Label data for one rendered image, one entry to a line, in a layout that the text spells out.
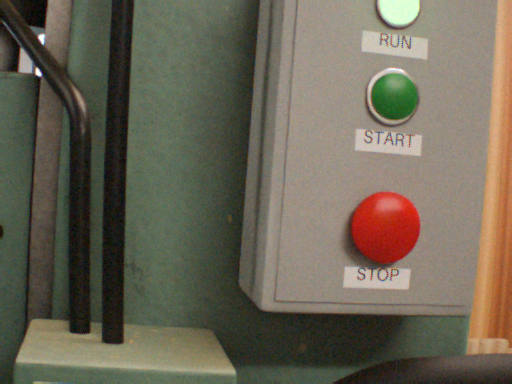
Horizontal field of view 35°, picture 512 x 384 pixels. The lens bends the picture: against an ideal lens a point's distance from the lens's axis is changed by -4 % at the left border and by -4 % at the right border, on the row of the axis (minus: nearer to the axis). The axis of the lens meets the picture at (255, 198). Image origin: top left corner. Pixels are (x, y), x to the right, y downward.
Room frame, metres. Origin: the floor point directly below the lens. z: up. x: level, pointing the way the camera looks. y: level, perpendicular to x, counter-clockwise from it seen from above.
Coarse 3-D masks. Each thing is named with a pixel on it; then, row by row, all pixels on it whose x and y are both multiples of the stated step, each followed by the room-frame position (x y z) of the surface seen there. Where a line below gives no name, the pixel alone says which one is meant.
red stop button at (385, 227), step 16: (384, 192) 0.35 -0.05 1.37; (368, 208) 0.35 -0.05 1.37; (384, 208) 0.35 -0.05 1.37; (400, 208) 0.35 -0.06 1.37; (352, 224) 0.35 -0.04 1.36; (368, 224) 0.35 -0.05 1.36; (384, 224) 0.35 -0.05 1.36; (400, 224) 0.35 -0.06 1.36; (416, 224) 0.35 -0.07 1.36; (368, 240) 0.35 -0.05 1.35; (384, 240) 0.35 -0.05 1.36; (400, 240) 0.35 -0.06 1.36; (416, 240) 0.35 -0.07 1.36; (368, 256) 0.35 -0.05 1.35; (384, 256) 0.35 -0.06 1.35; (400, 256) 0.35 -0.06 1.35
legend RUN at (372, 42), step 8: (368, 32) 0.35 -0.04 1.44; (368, 40) 0.35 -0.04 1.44; (376, 40) 0.36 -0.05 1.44; (384, 40) 0.36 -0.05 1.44; (392, 40) 0.36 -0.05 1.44; (400, 40) 0.36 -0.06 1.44; (408, 40) 0.36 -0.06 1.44; (416, 40) 0.36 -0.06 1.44; (424, 40) 0.36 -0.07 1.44; (368, 48) 0.35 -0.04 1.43; (376, 48) 0.36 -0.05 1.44; (384, 48) 0.36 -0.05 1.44; (392, 48) 0.36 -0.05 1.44; (400, 48) 0.36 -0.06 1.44; (408, 48) 0.36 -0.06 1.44; (416, 48) 0.36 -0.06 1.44; (424, 48) 0.36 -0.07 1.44; (408, 56) 0.36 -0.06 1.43; (416, 56) 0.36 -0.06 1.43; (424, 56) 0.36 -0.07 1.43
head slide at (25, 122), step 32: (0, 32) 0.48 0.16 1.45; (0, 64) 0.48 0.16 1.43; (0, 96) 0.43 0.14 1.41; (32, 96) 0.43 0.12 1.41; (0, 128) 0.43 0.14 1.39; (32, 128) 0.43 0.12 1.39; (0, 160) 0.43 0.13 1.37; (32, 160) 0.43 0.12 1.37; (0, 192) 0.43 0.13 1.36; (0, 224) 0.42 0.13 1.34; (0, 256) 0.43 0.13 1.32; (0, 288) 0.43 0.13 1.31; (0, 320) 0.43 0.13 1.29; (0, 352) 0.43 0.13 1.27
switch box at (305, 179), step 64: (320, 0) 0.35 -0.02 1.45; (448, 0) 0.36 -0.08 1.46; (256, 64) 0.40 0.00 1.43; (320, 64) 0.35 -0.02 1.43; (384, 64) 0.36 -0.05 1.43; (448, 64) 0.36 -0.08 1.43; (256, 128) 0.39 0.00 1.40; (320, 128) 0.35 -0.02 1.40; (384, 128) 0.36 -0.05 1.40; (448, 128) 0.36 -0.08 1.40; (256, 192) 0.38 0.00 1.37; (320, 192) 0.35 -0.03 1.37; (448, 192) 0.36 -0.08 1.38; (256, 256) 0.36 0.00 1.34; (320, 256) 0.35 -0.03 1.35; (448, 256) 0.36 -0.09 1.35
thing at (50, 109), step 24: (48, 0) 0.42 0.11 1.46; (72, 0) 0.43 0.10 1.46; (48, 24) 0.42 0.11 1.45; (48, 48) 0.42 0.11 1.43; (48, 96) 0.43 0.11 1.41; (48, 120) 0.43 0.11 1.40; (48, 144) 0.43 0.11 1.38; (48, 168) 0.43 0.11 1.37; (48, 192) 0.43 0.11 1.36; (48, 216) 0.43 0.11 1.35; (48, 240) 0.43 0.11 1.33; (48, 264) 0.43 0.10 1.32; (48, 288) 0.43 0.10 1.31; (48, 312) 0.43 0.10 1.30
